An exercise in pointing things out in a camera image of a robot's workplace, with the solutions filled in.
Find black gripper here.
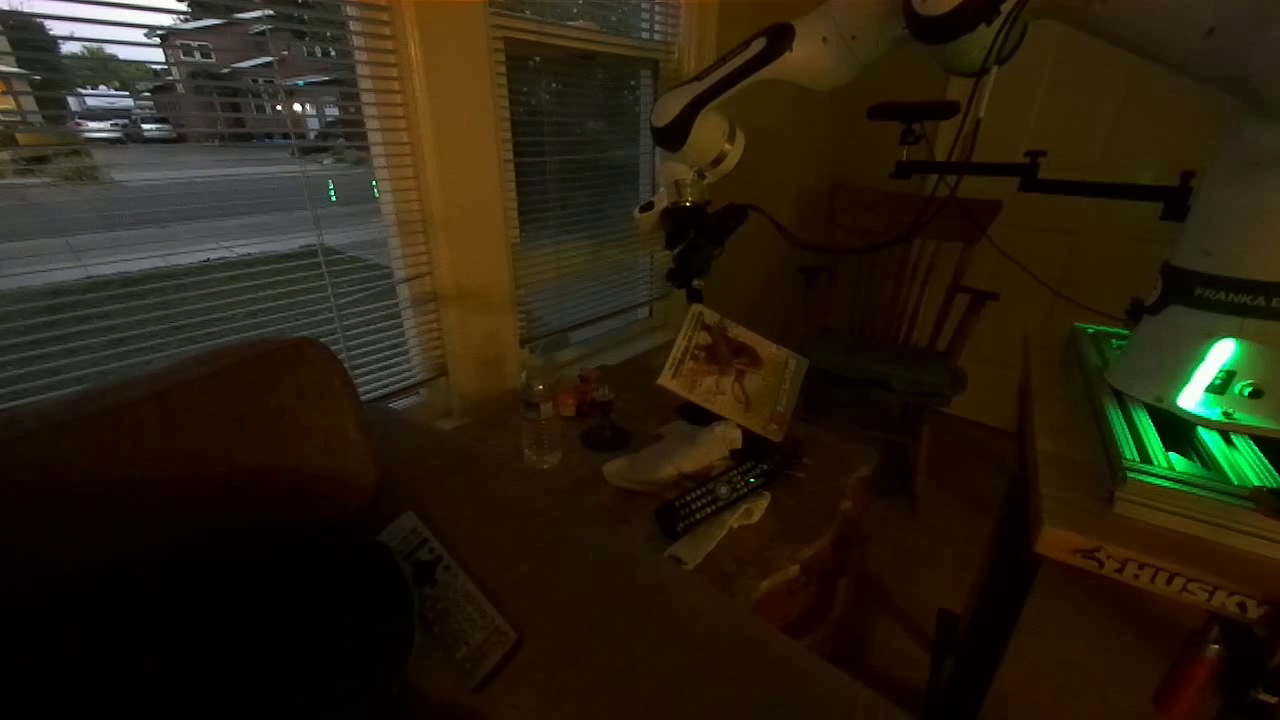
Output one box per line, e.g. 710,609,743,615
657,198,752,310

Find Husky tool cart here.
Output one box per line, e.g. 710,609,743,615
1020,330,1280,632

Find wooden chair with green cushion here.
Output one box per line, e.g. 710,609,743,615
794,182,1010,502

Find small white cloth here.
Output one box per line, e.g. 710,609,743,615
661,490,776,577

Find white printed card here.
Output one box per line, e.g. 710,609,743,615
378,508,525,692

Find narrow window blind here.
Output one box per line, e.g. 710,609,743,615
490,0,689,361

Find wide window blind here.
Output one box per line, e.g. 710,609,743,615
0,0,447,418

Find red bottle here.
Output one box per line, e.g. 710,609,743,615
1149,619,1233,720

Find clear plastic bottle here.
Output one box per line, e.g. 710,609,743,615
516,378,567,474

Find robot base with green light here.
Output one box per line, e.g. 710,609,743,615
1072,318,1280,519

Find parked car outside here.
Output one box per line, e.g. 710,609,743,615
68,83,184,147

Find black remote control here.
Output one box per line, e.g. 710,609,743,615
651,458,794,544

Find dark upright panel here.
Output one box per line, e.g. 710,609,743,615
923,341,1054,720

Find red toy car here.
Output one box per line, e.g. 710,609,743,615
549,378,619,419

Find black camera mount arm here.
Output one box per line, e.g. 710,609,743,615
864,98,1201,228

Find mammoth picture book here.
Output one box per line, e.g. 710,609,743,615
651,300,812,443

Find small black round stand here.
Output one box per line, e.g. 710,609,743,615
582,418,637,458

